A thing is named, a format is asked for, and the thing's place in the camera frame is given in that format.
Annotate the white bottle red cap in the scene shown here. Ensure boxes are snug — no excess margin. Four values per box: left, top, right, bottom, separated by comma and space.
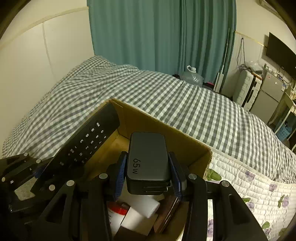
107, 202, 130, 237

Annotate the black remote control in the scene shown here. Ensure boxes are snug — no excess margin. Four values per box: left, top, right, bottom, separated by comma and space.
31, 102, 119, 194

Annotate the white square power adapter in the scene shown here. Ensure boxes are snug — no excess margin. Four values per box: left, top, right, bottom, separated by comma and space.
121, 207, 146, 232

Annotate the floral quilted bedspread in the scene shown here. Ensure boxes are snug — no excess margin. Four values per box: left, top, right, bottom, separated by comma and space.
207, 149, 295, 240

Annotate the brown cardboard box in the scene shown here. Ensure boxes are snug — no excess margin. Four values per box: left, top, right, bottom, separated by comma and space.
76, 98, 213, 241

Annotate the green checkered bed sheet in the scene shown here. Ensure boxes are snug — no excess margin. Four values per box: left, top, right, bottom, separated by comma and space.
2, 56, 295, 184

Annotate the white mop pole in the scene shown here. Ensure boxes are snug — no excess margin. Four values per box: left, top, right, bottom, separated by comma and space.
214, 28, 230, 93

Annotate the white suitcase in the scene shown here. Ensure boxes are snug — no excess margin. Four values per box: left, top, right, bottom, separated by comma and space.
233, 70, 262, 111

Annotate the white dressing table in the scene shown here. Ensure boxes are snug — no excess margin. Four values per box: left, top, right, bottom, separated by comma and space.
268, 92, 295, 135

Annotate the silver mini fridge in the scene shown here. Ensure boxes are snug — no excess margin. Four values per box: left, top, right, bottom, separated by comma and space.
250, 72, 285, 123

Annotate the clear water jug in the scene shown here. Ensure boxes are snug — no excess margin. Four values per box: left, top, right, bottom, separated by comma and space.
180, 65, 204, 87

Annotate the green curtain left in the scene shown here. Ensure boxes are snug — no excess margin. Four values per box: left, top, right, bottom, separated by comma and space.
87, 1, 236, 83

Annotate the black wall television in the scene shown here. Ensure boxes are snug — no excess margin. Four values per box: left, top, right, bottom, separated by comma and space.
266, 33, 295, 78

